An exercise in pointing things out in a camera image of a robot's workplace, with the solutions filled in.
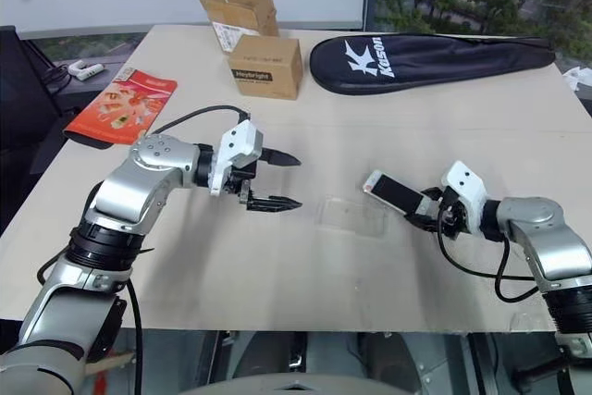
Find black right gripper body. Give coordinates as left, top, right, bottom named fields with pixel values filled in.
left=433, top=187, right=469, bottom=241

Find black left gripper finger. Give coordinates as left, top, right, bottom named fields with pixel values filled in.
left=264, top=147, right=303, bottom=168
left=238, top=180, right=304, bottom=215

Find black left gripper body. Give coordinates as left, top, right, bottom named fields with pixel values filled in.
left=223, top=146, right=274, bottom=205

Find white smartphone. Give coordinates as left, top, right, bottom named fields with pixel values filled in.
left=361, top=169, right=427, bottom=219

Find clear plastic phone case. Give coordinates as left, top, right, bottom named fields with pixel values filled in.
left=315, top=194, right=390, bottom=237

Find closed brown cardboard box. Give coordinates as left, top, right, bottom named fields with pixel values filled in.
left=227, top=34, right=304, bottom=102

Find black Kason racket bag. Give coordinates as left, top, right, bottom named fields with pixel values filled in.
left=308, top=32, right=556, bottom=97

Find red orange snack packet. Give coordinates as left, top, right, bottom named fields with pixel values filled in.
left=62, top=67, right=179, bottom=150

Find open brown cardboard box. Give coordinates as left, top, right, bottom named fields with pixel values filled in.
left=199, top=0, right=280, bottom=55

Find white crumpled paper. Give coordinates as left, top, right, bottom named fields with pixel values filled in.
left=561, top=66, right=592, bottom=103

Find grey curved robot body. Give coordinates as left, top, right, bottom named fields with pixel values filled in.
left=178, top=368, right=418, bottom=395

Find white plug adapter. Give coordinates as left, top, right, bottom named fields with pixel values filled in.
left=68, top=58, right=105, bottom=82

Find black furniture panel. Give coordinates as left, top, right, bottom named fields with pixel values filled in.
left=0, top=24, right=71, bottom=235

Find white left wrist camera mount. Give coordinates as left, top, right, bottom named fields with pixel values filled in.
left=208, top=119, right=265, bottom=197

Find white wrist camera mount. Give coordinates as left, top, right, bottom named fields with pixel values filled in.
left=208, top=119, right=265, bottom=197
left=440, top=160, right=488, bottom=235

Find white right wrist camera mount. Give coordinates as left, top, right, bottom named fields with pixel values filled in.
left=440, top=160, right=488, bottom=235

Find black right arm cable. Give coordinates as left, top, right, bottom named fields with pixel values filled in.
left=436, top=200, right=554, bottom=302

